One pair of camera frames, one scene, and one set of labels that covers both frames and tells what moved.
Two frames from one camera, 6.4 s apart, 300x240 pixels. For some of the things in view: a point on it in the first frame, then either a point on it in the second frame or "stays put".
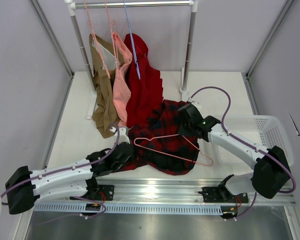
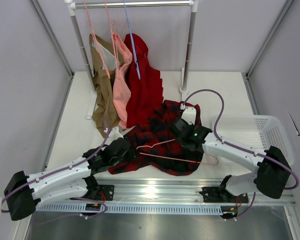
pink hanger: x=212 y=163 to x=140 y=148
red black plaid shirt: x=156 y=141 stays put
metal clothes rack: x=72 y=5 stays put
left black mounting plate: x=105 y=192 stays put
